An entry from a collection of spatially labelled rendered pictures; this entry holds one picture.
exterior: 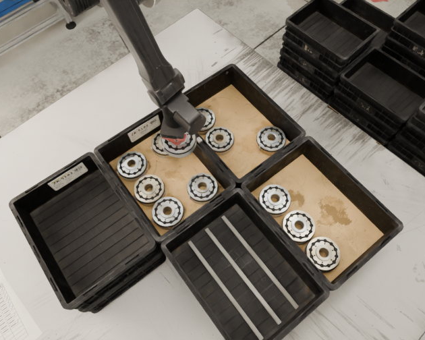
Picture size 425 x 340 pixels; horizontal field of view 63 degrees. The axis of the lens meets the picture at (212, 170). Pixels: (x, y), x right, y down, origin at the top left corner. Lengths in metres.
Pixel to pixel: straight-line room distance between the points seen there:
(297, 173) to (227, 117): 0.34
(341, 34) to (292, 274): 1.46
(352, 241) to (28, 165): 1.24
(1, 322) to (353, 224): 1.19
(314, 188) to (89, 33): 2.27
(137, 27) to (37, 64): 2.31
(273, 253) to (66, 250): 0.66
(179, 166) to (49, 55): 1.94
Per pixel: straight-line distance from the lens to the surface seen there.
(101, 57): 2.81
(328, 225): 1.18
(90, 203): 1.25
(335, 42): 2.13
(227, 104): 1.35
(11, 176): 1.58
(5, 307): 1.42
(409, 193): 1.48
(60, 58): 2.92
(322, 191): 1.22
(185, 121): 0.83
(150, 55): 0.72
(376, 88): 2.14
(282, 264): 1.12
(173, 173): 1.22
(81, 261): 1.20
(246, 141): 1.26
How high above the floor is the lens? 1.92
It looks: 64 degrees down
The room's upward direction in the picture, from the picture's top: 4 degrees counter-clockwise
